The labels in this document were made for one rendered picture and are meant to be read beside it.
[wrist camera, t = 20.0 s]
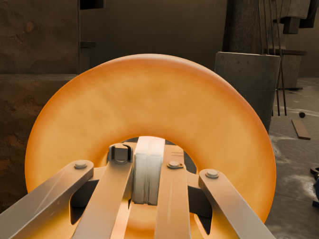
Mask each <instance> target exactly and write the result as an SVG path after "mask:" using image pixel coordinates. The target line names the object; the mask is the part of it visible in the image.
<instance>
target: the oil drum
mask: <svg viewBox="0 0 319 239"><path fill-rule="evenodd" d="M280 63H281V57H280V56H275V55H267V54H245V53H230V52H217V53H216V61H215V70H214V73H216V74H217V75H219V76H220V77H222V78H223V79H224V80H226V81H227V82H228V83H229V84H230V85H231V86H232V87H233V88H234V89H235V90H236V91H237V92H238V93H239V94H240V95H241V96H242V97H243V98H244V99H245V100H246V101H247V102H248V103H249V104H250V105H251V107H252V108H253V109H254V111H255V112H256V114H257V115H258V117H259V118H260V120H261V121H262V123H263V125H264V127H265V129H266V131H267V133H268V134H269V128H270V122H271V120H272V109H273V103H274V98H275V92H276V91H277V89H276V86H277V81H278V75H279V69H280Z"/></svg>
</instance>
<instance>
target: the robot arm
mask: <svg viewBox="0 0 319 239"><path fill-rule="evenodd" d="M131 202H134V204H144V203H147V204H148V205H152V206H157V214H156V223H155V232H154V239H191V230H190V216H189V213H194V214H195V215H194V217H195V221H196V223H197V225H198V227H199V229H200V231H201V234H202V236H203V238H204V239H276V238H275V237H274V236H273V235H272V233H271V232H270V231H269V230H268V228H267V227H266V226H265V225H264V223H263V222H262V221H261V220H260V218H259V217H258V216H257V215H256V213H255V212H254V211H253V210H252V208H251V207H250V206H249V205H248V203H247V202H246V201H245V200H244V198H243V197H242V196H241V195H240V193H239V192H238V191H237V190H236V189H235V188H234V186H233V185H232V184H231V183H230V181H229V180H228V179H227V178H226V176H225V175H224V174H223V173H222V172H219V171H217V170H214V169H204V170H202V171H200V172H199V175H196V174H192V173H190V172H188V171H187V170H186V166H185V165H184V154H183V149H182V148H180V147H179V146H174V145H165V139H162V138H157V137H148V136H144V137H139V140H138V142H137V143H131V142H124V143H117V144H113V145H110V146H109V162H108V164H107V166H105V167H98V168H94V164H93V163H92V162H91V161H88V160H77V161H73V162H71V163H69V164H68V165H67V166H65V167H64V168H62V169H61V170H60V171H58V172H57V173H56V174H54V175H53V176H52V177H50V178H49V179H47V180H46V181H44V182H43V183H42V184H41V185H39V186H38V187H37V188H35V189H34V190H33V191H31V192H30V193H28V194H27V195H26V196H24V197H23V198H21V199H20V200H19V201H17V202H16V203H15V204H13V205H12V206H10V207H9V208H8V209H6V210H5V211H4V212H2V213H1V214H0V239H70V237H71V236H72V237H71V239H123V238H124V234H125V230H126V226H127V221H128V217H129V214H130V209H131Z"/></svg>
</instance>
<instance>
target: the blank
mask: <svg viewBox="0 0 319 239"><path fill-rule="evenodd" d="M144 136H148V137H157V138H162V139H165V140H168V141H170V142H172V143H174V144H176V145H177V146H179V147H180V148H182V149H183V150H184V151H185V152H186V153H187V154H188V155H189V156H190V158H191V159H192V160H193V162H194V164H195V166H196V168H197V172H196V175H199V172H200V171H202V170H204V169H214V170H217V171H219V172H222V173H223V174H224V175H225V176H226V178H227V179H228V180H229V181H230V183H231V184H232V185H233V186H234V188H235V189H236V190H237V191H238V192H239V193H240V195H241V196H242V197H243V198H244V200H245V201H246V202H247V203H248V205H249V206H250V207H251V208H252V210H253V211H254V212H255V213H256V215H257V216H258V217H259V218H260V220H261V221H262V222H263V223H265V221H266V219H267V217H268V214H269V212H270V209H271V206H272V202H273V197H274V192H275V186H276V164H275V157H274V152H273V148H272V144H271V141H270V138H269V136H268V133H267V131H266V129H265V127H264V125H263V123H262V121H261V120H260V118H259V117H258V115H257V114H256V112H255V111H254V109H253V108H252V107H251V105H250V104H249V103H248V102H247V101H246V100H245V99H244V98H243V97H242V96H241V95H240V94H239V93H238V92H237V91H236V90H235V89H234V88H233V87H232V86H231V85H230V84H229V83H228V82H227V81H226V80H224V79H223V78H222V77H220V76H219V75H217V74H216V73H214V72H213V71H211V70H209V69H208V68H206V67H204V66H202V65H200V64H197V63H195V62H192V61H189V60H187V59H184V58H180V57H176V56H171V55H162V54H138V55H129V56H124V57H120V58H116V59H113V60H111V61H108V62H105V63H103V64H101V65H98V66H96V67H94V68H92V69H90V70H87V71H85V72H84V73H82V74H80V75H78V76H77V77H75V78H74V79H72V80H70V81H69V82H68V83H66V84H65V85H64V86H63V87H62V88H60V89H59V90H58V91H57V92H56V93H55V94H54V95H53V96H52V97H51V99H50V100H49V101H48V102H47V103H46V105H45V106H44V108H43V109H42V111H41V112H40V114H39V115H38V117H37V119H36V121H35V123H34V126H33V128H32V130H31V133H30V136H29V139H28V144H27V150H26V156H25V179H26V186H27V191H28V193H30V192H31V191H33V190H34V189H35V188H37V187H38V186H39V185H41V184H42V183H43V182H44V181H46V180H47V179H49V178H50V177H52V176H53V175H54V174H56V173H57V172H58V171H60V170H61V169H62V168H64V167H65V166H67V165H68V164H69V163H71V162H73V161H77V160H88V161H91V162H92V163H93V164H94V168H98V167H105V166H106V160H107V154H108V152H109V146H110V145H113V144H117V143H121V142H123V141H125V140H128V139H131V138H135V137H144ZM156 214H157V206H152V205H148V204H134V202H131V209H130V214H129V217H128V221H127V226H126V230H125V234H124V238H123V239H154V232H155V223H156Z"/></svg>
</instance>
